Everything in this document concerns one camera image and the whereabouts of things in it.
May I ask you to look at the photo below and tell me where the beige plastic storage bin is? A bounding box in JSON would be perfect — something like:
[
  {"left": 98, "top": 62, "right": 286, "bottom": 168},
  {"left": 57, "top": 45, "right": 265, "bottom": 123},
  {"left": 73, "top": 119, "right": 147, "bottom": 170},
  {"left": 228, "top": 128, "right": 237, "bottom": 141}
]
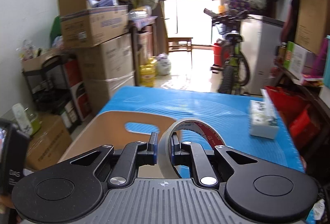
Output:
[{"left": 59, "top": 111, "right": 176, "bottom": 162}]

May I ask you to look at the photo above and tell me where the clear packing tape roll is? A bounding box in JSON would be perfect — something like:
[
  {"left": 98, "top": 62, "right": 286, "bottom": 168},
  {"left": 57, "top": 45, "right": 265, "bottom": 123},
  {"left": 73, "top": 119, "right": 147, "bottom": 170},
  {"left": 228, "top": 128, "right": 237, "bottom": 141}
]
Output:
[{"left": 157, "top": 118, "right": 226, "bottom": 179}]

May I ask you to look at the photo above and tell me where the blue silicone table mat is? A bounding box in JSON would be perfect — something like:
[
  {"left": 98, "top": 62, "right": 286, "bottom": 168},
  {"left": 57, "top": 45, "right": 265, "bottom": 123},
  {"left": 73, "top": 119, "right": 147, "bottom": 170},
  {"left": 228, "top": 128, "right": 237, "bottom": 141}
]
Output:
[{"left": 101, "top": 87, "right": 304, "bottom": 171}]

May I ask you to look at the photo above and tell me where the white floral tissue box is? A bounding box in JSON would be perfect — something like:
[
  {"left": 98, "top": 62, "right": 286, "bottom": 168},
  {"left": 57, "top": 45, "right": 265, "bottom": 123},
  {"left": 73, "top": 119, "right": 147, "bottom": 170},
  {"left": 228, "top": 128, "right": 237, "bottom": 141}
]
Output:
[{"left": 250, "top": 89, "right": 279, "bottom": 140}]

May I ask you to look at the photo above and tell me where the brown floor cardboard box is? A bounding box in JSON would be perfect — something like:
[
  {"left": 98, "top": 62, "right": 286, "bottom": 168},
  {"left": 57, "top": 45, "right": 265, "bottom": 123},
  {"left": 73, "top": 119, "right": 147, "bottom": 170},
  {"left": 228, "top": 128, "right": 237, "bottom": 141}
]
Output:
[{"left": 25, "top": 113, "right": 72, "bottom": 171}]

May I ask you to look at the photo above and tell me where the yellow oil jug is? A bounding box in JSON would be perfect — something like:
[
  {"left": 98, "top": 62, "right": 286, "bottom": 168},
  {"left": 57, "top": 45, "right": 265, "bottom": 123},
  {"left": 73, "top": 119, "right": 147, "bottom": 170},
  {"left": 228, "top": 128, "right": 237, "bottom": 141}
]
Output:
[{"left": 140, "top": 64, "right": 156, "bottom": 88}]

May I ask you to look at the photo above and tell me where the green black bicycle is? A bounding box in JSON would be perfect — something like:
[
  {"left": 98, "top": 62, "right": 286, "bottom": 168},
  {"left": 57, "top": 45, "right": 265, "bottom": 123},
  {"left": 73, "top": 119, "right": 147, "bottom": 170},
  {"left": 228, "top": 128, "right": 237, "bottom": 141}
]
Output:
[{"left": 204, "top": 9, "right": 251, "bottom": 95}]

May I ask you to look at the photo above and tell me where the red gift bag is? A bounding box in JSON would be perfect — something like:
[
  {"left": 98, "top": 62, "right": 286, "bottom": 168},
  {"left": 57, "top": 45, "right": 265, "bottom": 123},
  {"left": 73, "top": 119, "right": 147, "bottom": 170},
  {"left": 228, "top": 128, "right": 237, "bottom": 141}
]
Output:
[{"left": 264, "top": 85, "right": 310, "bottom": 137}]

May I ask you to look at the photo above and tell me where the large stacked cardboard box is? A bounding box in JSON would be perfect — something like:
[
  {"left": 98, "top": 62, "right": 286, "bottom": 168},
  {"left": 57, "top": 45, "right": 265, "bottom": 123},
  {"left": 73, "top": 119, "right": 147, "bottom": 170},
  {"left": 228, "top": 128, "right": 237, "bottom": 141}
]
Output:
[{"left": 76, "top": 33, "right": 135, "bottom": 114}]

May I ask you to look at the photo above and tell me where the green appliance with towel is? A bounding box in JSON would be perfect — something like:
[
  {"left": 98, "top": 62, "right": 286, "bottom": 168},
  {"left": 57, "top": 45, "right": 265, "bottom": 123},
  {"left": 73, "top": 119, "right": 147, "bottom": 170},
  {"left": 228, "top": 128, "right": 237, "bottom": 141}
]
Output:
[{"left": 1, "top": 103, "right": 41, "bottom": 137}]

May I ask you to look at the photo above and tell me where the black metal shelf rack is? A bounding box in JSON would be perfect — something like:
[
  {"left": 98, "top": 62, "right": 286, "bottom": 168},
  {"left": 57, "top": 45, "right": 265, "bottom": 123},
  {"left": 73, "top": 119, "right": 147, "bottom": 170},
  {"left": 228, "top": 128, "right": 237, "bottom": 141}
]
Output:
[{"left": 22, "top": 53, "right": 86, "bottom": 132}]

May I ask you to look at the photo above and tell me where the white plastic bag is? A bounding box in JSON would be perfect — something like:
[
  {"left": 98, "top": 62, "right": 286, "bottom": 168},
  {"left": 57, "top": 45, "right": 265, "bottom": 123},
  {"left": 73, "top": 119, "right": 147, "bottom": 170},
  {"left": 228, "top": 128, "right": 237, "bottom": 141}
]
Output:
[{"left": 156, "top": 53, "right": 171, "bottom": 76}]

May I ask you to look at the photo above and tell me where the red plastic bucket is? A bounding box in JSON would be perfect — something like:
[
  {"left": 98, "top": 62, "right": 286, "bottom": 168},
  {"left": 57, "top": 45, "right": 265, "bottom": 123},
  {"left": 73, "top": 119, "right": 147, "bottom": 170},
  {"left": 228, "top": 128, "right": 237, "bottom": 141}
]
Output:
[{"left": 212, "top": 43, "right": 230, "bottom": 67}]

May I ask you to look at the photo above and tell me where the wooden chair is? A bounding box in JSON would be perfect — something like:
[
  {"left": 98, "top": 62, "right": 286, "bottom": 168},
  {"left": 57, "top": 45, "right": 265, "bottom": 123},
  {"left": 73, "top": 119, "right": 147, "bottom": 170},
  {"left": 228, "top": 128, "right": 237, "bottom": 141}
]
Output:
[{"left": 166, "top": 37, "right": 193, "bottom": 59}]

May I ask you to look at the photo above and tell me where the green white product box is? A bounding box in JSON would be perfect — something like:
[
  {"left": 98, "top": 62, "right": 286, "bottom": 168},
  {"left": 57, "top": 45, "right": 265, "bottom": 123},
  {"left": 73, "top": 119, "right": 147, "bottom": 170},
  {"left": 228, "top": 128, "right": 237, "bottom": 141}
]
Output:
[{"left": 283, "top": 41, "right": 308, "bottom": 79}]

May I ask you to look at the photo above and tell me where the white chest freezer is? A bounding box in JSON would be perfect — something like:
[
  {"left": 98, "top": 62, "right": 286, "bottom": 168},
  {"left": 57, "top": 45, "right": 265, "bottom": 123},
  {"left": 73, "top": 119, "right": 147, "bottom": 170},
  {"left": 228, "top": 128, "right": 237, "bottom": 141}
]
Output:
[{"left": 240, "top": 14, "right": 284, "bottom": 95}]

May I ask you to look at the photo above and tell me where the open top cardboard box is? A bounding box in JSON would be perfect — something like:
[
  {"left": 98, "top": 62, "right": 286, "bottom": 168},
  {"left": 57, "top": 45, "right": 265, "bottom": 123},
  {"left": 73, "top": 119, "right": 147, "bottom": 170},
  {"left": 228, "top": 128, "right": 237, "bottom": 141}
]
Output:
[{"left": 58, "top": 0, "right": 128, "bottom": 49}]

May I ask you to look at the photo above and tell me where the tall right cardboard box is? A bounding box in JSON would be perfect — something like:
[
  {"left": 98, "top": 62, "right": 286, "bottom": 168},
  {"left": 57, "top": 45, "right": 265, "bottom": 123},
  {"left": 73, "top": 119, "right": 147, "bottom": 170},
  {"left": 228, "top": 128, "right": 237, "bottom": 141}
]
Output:
[{"left": 295, "top": 0, "right": 329, "bottom": 54}]

